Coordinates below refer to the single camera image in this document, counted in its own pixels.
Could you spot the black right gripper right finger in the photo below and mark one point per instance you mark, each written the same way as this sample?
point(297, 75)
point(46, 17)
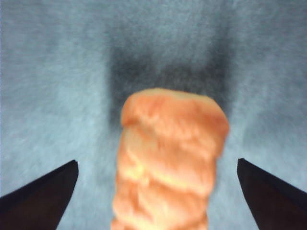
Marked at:
point(275, 201)

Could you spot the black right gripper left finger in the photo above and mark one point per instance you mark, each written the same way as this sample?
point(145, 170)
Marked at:
point(36, 201)

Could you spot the orange twisted bread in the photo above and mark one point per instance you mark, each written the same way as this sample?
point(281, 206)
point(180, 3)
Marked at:
point(168, 155)

